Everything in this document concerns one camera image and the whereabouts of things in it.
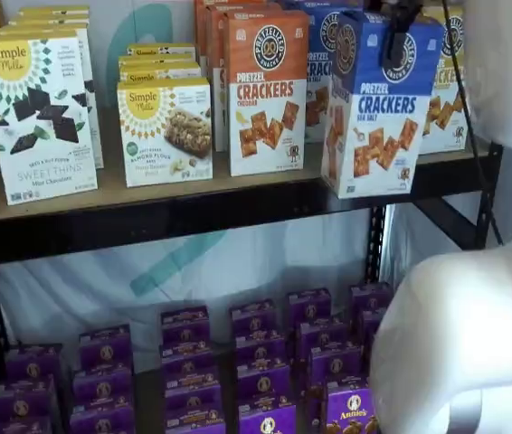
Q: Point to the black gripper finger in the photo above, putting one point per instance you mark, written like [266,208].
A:
[395,50]

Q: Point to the Simple Mills sweet thins box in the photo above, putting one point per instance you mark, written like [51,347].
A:
[95,135]
[52,16]
[43,149]
[48,23]
[54,9]

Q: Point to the black metal shelf frame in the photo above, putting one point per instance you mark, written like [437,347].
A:
[192,221]

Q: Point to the blue pretzel crackers box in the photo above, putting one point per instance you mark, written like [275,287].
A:
[387,135]
[310,3]
[319,68]

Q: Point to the wooden shelf board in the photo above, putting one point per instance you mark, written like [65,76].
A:
[147,199]

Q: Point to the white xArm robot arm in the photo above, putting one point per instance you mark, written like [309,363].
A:
[464,339]

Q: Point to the purple Annie's snack box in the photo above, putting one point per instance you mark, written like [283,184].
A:
[16,427]
[348,413]
[185,327]
[263,384]
[104,348]
[102,420]
[369,298]
[321,334]
[21,400]
[102,386]
[309,307]
[369,323]
[187,361]
[267,420]
[335,366]
[195,422]
[192,393]
[253,318]
[260,350]
[33,364]

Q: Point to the orange pretzel crackers box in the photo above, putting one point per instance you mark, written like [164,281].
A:
[267,113]
[199,22]
[215,27]

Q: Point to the yellow pretzel crackers box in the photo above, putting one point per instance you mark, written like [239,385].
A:
[446,113]

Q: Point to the purple Annie's snack boxes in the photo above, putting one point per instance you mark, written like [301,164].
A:
[148,407]

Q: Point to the Simple Mills almond bars box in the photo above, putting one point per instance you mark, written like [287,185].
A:
[165,135]
[161,50]
[158,61]
[161,74]

